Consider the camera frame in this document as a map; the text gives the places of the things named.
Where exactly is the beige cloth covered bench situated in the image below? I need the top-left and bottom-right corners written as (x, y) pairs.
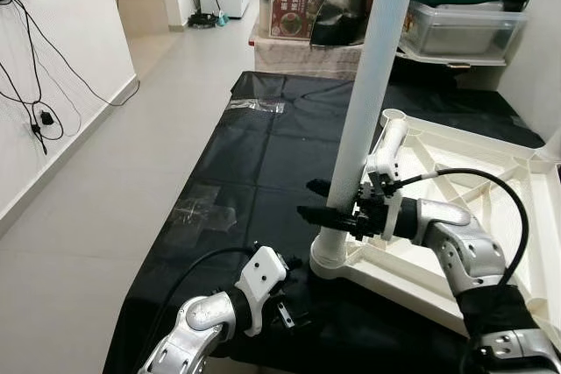
top-left (250, 37), bottom-right (365, 77)

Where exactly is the clear tape piece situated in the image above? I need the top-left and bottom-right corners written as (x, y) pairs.
top-left (226, 100), bottom-right (286, 114)
top-left (171, 186), bottom-right (238, 233)

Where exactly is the black tablecloth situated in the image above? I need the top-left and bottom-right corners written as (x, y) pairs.
top-left (103, 70), bottom-right (561, 374)

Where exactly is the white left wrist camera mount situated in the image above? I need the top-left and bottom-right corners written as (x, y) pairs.
top-left (235, 247), bottom-right (288, 337)

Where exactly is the black plastic bag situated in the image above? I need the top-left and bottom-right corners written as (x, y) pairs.
top-left (309, 0), bottom-right (378, 48)

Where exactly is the clear plastic storage container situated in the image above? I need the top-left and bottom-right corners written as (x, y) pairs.
top-left (403, 2), bottom-right (527, 58)

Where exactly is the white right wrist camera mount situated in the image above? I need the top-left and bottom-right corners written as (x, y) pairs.
top-left (355, 142), bottom-right (406, 239)

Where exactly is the red printed package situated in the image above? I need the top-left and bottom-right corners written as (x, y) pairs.
top-left (270, 0), bottom-right (332, 39)

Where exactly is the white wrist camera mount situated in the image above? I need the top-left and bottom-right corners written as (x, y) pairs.
top-left (235, 247), bottom-right (288, 337)
top-left (355, 142), bottom-right (406, 239)

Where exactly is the black wall cable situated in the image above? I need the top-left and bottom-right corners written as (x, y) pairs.
top-left (18, 0), bottom-right (141, 108)
top-left (0, 2), bottom-right (67, 156)

